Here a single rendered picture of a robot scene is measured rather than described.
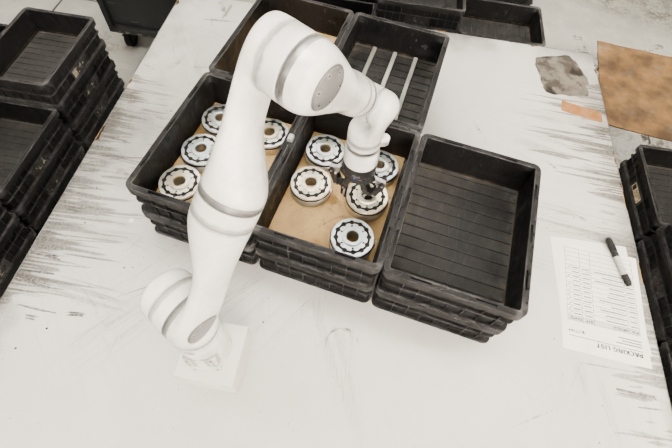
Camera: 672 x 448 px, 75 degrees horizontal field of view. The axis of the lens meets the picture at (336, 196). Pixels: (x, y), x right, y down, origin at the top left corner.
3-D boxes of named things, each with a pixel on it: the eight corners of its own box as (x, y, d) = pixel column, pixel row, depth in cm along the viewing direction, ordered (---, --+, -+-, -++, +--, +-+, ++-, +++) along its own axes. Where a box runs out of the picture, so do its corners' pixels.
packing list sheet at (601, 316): (659, 371, 105) (661, 370, 105) (563, 353, 106) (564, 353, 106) (633, 248, 123) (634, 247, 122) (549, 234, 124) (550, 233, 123)
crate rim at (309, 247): (379, 276, 92) (381, 272, 90) (247, 232, 96) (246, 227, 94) (420, 137, 113) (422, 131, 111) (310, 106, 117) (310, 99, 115)
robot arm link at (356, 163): (390, 139, 98) (395, 120, 93) (375, 178, 92) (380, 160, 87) (351, 127, 99) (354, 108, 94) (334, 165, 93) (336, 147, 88)
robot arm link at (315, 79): (395, 85, 69) (352, 59, 71) (336, 42, 44) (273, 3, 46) (364, 135, 71) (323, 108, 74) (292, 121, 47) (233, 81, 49)
